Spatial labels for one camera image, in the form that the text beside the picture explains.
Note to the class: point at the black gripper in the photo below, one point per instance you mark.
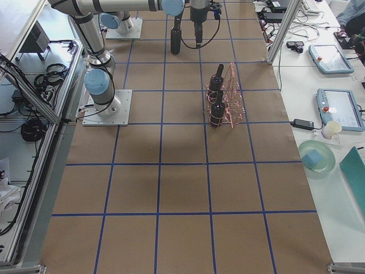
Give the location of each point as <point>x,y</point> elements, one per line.
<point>197,15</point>

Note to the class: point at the dark wine bottle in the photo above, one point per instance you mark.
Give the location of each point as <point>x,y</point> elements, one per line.
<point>175,41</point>

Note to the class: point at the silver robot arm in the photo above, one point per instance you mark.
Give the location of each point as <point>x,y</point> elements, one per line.
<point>98,81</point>
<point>198,11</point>

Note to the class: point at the dark bottle in basket outer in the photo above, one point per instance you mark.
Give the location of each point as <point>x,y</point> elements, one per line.
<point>215,83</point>

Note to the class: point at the dark bottle in basket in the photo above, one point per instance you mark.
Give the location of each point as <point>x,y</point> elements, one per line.
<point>215,83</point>
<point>217,109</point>

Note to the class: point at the dark bottle in basket inner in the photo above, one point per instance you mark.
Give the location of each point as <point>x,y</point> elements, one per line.
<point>217,109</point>

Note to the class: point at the upper teach pendant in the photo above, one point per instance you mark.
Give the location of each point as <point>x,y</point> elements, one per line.
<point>330,59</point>

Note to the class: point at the teach pendant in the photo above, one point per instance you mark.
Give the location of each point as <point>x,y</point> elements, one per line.
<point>330,59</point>
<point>340,106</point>

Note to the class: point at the black power brick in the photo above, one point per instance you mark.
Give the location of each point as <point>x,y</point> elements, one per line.
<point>302,124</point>

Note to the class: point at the lower teach pendant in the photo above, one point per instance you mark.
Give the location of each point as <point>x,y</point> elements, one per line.
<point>340,106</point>

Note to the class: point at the white paper cup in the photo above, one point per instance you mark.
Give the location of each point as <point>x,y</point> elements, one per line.
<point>330,129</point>

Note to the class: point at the blue sponge block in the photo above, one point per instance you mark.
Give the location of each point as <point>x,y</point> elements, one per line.
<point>312,158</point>

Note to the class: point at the grey control box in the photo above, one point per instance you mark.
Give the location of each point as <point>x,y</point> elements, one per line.
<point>36,42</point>

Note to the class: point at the green glass bowl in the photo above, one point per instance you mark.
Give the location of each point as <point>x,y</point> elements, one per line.
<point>327,164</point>

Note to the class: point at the teal tray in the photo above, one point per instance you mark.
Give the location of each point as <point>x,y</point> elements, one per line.
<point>352,167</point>

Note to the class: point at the aluminium frame post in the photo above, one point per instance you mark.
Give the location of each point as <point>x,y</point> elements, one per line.
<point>283,29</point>

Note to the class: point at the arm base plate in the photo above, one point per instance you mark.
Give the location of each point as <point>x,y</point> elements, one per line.
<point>115,114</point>
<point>124,30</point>

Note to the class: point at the copper wire wine basket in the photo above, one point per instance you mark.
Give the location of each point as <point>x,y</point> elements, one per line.
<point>234,110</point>

